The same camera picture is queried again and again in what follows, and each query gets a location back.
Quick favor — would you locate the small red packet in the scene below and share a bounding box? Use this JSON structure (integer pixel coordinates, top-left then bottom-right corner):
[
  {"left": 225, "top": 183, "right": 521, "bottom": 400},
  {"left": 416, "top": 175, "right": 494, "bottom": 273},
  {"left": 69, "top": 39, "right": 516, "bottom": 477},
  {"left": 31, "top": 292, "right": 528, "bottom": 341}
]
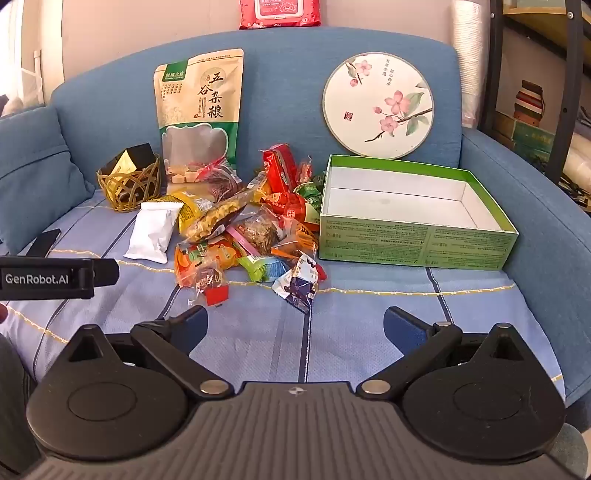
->
[{"left": 203, "top": 284, "right": 230, "bottom": 306}]

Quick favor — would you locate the red wet wipes pack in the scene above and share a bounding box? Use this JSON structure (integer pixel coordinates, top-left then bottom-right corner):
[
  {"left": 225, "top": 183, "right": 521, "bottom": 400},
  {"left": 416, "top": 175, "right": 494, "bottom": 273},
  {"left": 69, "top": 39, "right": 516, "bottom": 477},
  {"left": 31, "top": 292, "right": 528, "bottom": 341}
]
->
[{"left": 239, "top": 0, "right": 321, "bottom": 31}]

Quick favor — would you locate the pink strip packet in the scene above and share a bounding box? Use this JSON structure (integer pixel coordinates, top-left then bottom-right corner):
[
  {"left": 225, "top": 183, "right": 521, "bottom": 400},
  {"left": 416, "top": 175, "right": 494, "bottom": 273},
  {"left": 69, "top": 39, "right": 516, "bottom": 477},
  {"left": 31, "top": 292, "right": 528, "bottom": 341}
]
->
[{"left": 226, "top": 228, "right": 262, "bottom": 257}]

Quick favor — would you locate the clear dates bag red zip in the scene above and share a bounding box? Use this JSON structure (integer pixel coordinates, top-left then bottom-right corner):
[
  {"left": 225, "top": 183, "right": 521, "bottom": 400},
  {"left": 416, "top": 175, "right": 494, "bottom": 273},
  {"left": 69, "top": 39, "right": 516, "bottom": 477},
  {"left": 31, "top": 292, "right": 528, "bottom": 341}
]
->
[{"left": 182, "top": 157, "right": 245, "bottom": 205}]

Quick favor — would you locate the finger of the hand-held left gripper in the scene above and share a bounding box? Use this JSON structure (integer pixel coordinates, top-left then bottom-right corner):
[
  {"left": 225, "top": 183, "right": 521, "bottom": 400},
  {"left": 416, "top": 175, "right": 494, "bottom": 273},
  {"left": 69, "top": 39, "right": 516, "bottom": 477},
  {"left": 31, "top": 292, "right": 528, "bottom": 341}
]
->
[{"left": 91, "top": 258, "right": 120, "bottom": 287}]

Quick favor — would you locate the blue sofa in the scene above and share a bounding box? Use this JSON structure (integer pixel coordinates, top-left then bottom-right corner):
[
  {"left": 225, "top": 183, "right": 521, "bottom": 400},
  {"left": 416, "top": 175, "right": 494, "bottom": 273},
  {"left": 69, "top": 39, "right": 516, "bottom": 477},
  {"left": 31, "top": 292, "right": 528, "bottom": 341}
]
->
[{"left": 0, "top": 25, "right": 591, "bottom": 416}]

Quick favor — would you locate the stack of books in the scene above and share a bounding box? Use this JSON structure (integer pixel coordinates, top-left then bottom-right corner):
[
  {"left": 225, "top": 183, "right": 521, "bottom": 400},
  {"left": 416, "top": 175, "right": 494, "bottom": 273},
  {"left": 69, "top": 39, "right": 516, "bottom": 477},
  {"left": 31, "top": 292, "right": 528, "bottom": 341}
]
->
[{"left": 514, "top": 80, "right": 546, "bottom": 124}]

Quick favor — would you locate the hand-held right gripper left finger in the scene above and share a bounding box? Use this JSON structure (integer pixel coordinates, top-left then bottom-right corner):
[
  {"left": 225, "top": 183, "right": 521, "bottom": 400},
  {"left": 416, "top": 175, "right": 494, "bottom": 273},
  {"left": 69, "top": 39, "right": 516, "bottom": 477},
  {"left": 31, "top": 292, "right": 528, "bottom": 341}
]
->
[{"left": 51, "top": 305, "right": 230, "bottom": 400}]

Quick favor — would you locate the pale plastic bundle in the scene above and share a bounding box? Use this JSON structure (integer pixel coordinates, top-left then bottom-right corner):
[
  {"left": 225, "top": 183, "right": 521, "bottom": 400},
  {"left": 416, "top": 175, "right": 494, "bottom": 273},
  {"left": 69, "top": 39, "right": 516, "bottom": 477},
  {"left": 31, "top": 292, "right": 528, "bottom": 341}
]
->
[{"left": 564, "top": 134, "right": 591, "bottom": 190}]

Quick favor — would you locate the tall red snack packet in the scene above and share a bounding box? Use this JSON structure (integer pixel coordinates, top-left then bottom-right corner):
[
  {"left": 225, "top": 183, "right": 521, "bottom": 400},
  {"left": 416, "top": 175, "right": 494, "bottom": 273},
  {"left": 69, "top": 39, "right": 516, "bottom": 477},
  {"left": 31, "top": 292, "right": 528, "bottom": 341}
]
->
[{"left": 262, "top": 144, "right": 299, "bottom": 195}]

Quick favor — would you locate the clear packet brown label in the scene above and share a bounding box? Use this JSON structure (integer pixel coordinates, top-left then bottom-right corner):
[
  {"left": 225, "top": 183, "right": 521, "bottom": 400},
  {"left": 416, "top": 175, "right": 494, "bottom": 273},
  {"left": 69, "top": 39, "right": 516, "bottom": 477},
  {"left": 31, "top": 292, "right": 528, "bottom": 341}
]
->
[{"left": 177, "top": 261, "right": 230, "bottom": 291}]

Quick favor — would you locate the blue white snack packet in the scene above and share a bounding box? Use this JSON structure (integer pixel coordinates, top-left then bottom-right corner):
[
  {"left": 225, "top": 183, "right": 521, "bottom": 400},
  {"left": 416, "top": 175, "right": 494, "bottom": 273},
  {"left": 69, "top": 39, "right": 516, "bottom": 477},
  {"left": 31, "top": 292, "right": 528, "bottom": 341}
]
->
[{"left": 271, "top": 251, "right": 327, "bottom": 315}]

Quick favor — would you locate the green carton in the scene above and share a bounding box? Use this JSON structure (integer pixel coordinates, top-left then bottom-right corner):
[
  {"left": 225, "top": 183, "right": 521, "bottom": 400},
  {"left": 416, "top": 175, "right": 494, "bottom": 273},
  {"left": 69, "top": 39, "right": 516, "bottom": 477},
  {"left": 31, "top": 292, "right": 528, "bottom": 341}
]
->
[{"left": 512, "top": 121, "right": 557, "bottom": 154}]

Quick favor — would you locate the round floral fan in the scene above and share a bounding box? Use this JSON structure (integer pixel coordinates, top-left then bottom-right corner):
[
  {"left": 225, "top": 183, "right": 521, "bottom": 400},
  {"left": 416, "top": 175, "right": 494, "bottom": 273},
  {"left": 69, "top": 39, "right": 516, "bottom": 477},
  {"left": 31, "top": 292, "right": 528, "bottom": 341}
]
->
[{"left": 322, "top": 52, "right": 435, "bottom": 160}]

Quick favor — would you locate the beige green grain pouch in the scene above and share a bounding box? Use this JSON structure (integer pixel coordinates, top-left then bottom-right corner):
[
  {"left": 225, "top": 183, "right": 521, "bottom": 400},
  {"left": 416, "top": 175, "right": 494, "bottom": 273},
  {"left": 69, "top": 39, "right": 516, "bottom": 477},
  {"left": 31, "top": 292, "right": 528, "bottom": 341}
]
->
[{"left": 153, "top": 48, "right": 245, "bottom": 197}]

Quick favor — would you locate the clear brown snack packet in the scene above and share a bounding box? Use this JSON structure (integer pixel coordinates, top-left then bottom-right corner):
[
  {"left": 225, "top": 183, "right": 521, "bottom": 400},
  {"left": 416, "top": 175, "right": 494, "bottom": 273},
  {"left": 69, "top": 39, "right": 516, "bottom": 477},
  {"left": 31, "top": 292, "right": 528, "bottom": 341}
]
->
[{"left": 231, "top": 208, "right": 288, "bottom": 256}]

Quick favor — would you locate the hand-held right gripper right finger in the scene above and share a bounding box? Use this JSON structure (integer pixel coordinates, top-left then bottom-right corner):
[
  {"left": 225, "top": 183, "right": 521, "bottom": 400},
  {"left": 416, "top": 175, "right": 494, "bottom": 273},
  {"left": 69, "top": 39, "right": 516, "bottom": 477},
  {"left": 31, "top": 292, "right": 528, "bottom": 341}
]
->
[{"left": 356, "top": 305, "right": 543, "bottom": 400}]

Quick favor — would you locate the green cardboard box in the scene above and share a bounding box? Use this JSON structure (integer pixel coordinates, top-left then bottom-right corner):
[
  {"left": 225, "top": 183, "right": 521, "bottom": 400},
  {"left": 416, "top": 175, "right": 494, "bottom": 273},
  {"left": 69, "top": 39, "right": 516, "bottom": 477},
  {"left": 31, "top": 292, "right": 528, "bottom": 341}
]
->
[{"left": 318, "top": 154, "right": 519, "bottom": 271}]

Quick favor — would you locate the white metal rail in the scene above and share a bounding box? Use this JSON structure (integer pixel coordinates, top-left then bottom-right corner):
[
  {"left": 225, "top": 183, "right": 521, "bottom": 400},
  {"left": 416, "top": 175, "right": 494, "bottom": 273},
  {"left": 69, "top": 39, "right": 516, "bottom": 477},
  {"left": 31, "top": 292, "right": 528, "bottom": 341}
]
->
[{"left": 31, "top": 51, "right": 46, "bottom": 104}]

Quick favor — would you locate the orange red snack packet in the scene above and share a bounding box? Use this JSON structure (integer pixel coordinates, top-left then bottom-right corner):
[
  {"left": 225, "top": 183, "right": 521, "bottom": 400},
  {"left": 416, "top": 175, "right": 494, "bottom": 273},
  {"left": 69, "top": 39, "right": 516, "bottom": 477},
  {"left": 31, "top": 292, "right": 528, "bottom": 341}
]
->
[{"left": 264, "top": 191, "right": 319, "bottom": 232}]

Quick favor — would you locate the green blue snack packet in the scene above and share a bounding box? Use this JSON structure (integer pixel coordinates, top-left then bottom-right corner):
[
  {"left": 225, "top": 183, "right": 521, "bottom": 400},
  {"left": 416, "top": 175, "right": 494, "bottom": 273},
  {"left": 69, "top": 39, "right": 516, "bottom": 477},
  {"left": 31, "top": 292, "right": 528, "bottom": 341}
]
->
[{"left": 238, "top": 255, "right": 290, "bottom": 283}]

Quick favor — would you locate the black metal rack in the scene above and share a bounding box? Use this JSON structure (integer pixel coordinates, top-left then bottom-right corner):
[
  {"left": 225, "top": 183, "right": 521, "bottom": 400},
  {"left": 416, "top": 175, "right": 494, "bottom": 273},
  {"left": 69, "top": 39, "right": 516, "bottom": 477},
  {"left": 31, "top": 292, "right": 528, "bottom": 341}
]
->
[{"left": 480, "top": 0, "right": 591, "bottom": 217}]

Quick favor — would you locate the woven wire basket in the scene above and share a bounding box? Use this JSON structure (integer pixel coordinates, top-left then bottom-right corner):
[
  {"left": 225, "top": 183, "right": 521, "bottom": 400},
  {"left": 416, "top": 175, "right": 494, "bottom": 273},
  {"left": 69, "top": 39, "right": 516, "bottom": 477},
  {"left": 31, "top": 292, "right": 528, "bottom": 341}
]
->
[{"left": 96, "top": 154, "right": 163, "bottom": 213}]

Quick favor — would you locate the yellow snack bag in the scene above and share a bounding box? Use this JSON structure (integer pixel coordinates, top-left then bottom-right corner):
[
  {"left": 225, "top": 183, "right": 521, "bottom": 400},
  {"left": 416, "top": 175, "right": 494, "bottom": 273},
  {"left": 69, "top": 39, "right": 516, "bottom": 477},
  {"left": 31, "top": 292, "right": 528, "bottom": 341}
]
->
[{"left": 172, "top": 189, "right": 253, "bottom": 244}]

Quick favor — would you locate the orange green snack packet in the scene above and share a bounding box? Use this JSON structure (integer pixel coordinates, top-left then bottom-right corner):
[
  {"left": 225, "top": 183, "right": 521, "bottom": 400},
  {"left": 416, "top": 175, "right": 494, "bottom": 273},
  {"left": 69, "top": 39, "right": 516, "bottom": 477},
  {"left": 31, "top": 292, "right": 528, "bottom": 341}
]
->
[{"left": 175, "top": 239, "right": 242, "bottom": 271}]

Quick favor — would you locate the blue cushion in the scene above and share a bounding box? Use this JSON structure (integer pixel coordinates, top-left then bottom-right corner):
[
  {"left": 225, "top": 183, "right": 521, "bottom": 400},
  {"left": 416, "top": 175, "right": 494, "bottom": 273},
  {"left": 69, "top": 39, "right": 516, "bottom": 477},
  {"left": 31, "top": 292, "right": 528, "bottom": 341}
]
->
[{"left": 0, "top": 107, "right": 96, "bottom": 256}]

